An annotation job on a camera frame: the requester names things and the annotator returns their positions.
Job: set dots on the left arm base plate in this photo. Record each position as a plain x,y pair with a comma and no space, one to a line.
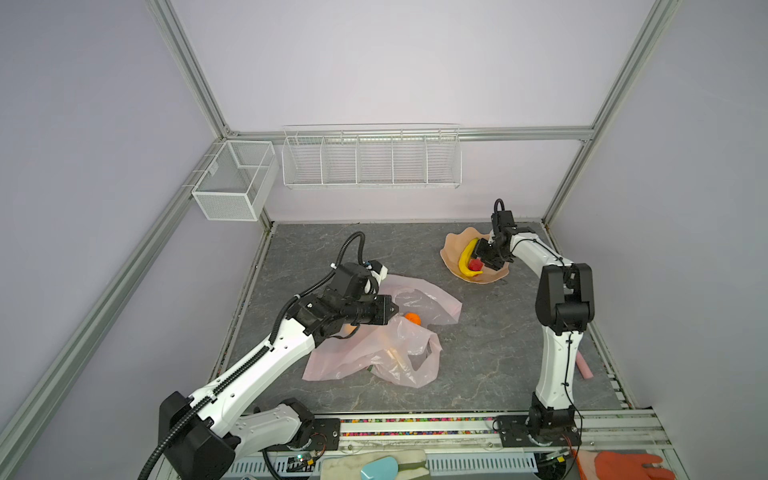
319,434

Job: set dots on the white wire shelf basket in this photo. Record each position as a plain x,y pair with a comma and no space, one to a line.
388,155

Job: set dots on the beige scalloped fruit bowl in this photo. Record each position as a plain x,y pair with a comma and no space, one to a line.
452,251

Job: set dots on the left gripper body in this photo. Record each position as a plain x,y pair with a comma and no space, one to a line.
366,310

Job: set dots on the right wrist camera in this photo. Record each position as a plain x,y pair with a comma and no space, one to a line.
503,223

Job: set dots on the red rubber glove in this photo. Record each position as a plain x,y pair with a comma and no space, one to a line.
607,465

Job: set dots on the light blue object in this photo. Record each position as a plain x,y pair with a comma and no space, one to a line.
386,468

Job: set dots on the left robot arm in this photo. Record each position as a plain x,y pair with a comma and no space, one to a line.
202,434

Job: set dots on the red strawberry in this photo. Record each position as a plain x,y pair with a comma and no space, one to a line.
475,264

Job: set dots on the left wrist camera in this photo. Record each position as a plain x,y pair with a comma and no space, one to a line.
378,271

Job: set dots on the white mesh box basket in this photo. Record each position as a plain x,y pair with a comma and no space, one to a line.
237,181

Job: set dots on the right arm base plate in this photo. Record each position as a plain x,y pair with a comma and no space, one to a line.
518,430

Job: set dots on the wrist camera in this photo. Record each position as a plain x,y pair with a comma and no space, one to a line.
503,223
378,271

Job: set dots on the yellow green banana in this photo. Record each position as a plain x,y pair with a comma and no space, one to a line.
466,255

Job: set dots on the orange tangerine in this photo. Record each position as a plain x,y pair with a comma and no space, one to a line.
413,318

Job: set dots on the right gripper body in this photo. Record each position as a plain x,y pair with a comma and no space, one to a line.
488,254

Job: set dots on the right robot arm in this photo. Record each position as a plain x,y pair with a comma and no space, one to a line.
564,307

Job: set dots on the pink plastic bag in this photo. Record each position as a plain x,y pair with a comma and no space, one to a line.
400,352

